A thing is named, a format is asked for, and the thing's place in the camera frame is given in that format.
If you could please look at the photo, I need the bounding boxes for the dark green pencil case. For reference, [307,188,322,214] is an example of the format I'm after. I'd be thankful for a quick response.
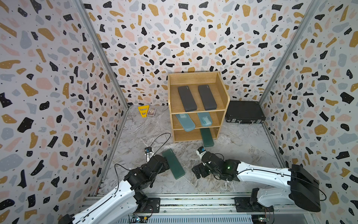
[162,149,185,180]
[200,128,214,147]

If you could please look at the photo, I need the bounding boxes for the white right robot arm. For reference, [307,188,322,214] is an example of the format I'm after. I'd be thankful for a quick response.
[192,147,322,212]

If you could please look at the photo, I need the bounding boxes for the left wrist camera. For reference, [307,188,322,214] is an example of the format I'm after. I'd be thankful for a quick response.
[145,147,154,162]

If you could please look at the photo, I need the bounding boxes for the left corner aluminium post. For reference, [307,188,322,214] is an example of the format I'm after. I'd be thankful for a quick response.
[72,0,129,111]

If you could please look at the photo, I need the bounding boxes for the black briefcase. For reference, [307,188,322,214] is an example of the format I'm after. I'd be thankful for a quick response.
[225,100,266,124]

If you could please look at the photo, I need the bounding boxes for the corner aluminium post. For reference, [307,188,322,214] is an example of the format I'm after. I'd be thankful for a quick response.
[72,0,129,111]
[259,0,321,107]

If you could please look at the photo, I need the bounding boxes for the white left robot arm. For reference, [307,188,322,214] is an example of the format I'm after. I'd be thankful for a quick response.
[58,155,169,224]

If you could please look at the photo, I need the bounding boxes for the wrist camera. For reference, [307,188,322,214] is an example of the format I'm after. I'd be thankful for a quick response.
[145,147,154,162]
[196,147,207,158]

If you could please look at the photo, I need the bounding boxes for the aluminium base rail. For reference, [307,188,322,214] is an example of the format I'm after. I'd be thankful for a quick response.
[78,192,319,224]

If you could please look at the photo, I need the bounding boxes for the light teal pencil case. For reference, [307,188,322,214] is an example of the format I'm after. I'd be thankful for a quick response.
[175,113,196,132]
[197,112,213,127]

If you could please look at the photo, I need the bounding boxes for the right corner aluminium post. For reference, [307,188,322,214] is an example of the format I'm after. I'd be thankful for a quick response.
[259,0,321,107]

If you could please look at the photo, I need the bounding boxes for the dark grey pencil case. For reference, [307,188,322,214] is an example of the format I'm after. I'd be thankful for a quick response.
[198,85,217,111]
[178,85,197,112]

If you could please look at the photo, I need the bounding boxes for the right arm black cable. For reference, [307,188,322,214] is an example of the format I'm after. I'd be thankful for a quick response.
[212,152,327,202]

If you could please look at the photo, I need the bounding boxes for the wooden three-tier shelf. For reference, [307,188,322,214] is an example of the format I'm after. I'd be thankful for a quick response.
[168,71,230,142]

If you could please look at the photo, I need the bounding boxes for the yellow plastic triangular holder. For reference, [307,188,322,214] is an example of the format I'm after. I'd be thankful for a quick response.
[138,105,150,118]

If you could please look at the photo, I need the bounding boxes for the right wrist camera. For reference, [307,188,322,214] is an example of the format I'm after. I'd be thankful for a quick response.
[196,147,207,158]

